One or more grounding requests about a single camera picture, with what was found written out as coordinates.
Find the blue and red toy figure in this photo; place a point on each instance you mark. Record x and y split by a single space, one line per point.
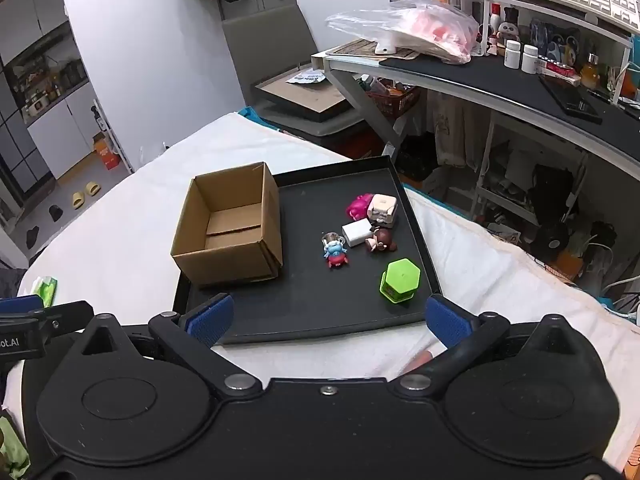
335 252

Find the amber glass bottle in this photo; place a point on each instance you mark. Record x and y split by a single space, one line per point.
590 72

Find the pink bear toy figure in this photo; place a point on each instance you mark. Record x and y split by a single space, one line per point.
357 207

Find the white metal rack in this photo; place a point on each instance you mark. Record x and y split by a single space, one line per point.
105 120

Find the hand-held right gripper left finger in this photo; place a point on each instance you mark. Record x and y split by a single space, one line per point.
210 317

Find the grey chair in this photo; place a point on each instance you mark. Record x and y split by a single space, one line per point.
265 45

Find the beige cube toy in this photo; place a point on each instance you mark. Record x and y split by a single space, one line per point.
382 207

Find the white charger adapter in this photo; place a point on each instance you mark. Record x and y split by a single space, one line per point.
356 234

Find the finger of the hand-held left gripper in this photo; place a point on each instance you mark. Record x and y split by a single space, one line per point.
65 317
20 305

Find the black tablet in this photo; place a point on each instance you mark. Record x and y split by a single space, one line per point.
570 97

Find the orange cardboard box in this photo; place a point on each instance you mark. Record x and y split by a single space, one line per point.
107 152

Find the brown cardboard box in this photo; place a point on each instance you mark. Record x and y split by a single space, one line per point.
225 267

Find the black slipper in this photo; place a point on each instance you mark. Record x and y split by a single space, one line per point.
32 237
55 213

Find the cream tote bag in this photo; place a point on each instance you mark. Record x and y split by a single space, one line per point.
460 130

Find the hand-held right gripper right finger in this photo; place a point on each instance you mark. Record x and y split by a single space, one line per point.
447 322

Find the black tray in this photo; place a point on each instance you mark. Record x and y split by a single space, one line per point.
325 305

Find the brown-haired doll figure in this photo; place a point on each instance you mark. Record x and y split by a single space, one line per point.
382 240

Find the brown patterned mat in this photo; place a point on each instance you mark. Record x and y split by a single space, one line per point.
360 47

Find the red basket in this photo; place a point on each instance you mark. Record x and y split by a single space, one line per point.
395 102

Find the yellow slipper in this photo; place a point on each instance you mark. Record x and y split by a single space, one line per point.
93 188
78 200

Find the curved black-top desk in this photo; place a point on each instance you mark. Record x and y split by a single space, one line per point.
475 77

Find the white pill bottle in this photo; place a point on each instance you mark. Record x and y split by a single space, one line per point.
530 60
512 55

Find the green tissue packet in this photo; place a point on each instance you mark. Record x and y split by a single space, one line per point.
46 290

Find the white kitchen cabinet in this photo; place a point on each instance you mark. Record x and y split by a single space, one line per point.
55 130

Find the panda figurine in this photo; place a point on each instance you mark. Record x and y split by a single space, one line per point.
509 31

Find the black bag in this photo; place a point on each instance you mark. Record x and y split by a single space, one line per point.
552 195

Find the white printed paper packet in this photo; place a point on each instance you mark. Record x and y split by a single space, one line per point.
306 78

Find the white desk riser shelf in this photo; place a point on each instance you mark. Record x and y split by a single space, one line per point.
560 15

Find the green hexagonal container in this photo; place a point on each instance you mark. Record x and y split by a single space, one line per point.
400 280

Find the clear plastic bag with contents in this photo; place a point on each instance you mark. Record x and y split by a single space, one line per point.
425 30

